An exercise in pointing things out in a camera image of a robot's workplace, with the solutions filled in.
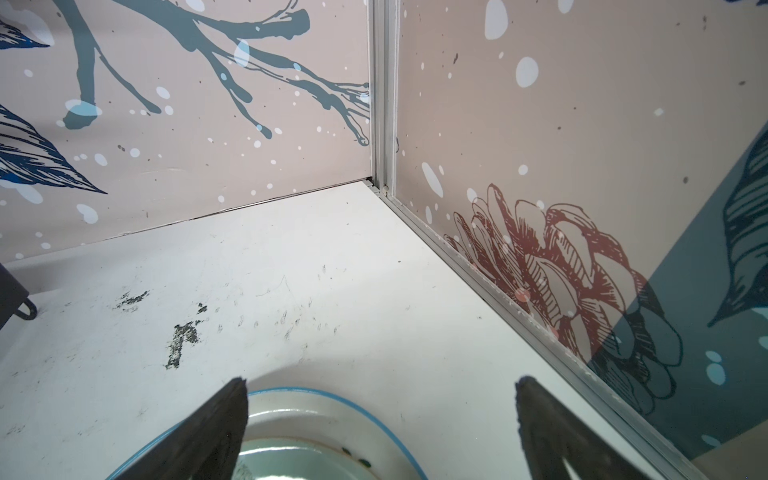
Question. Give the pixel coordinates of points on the black wire dish rack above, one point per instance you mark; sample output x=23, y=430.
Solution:
x=14, y=299

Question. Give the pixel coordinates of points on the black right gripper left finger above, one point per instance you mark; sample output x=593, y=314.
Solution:
x=205, y=445

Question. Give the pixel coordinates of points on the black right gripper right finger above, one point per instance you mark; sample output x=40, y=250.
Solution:
x=558, y=445

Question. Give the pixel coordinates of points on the pale green plate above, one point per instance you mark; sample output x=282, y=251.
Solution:
x=292, y=459

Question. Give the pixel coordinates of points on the white patterned plate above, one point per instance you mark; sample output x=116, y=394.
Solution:
x=326, y=419

